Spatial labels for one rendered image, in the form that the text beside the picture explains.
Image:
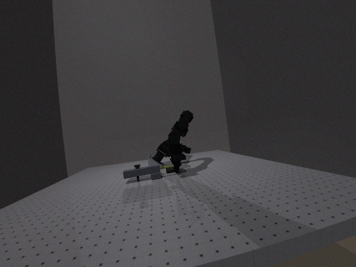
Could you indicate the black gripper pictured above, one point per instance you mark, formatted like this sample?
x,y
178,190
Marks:
x,y
176,156

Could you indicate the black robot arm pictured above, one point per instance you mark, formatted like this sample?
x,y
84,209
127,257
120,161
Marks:
x,y
180,128

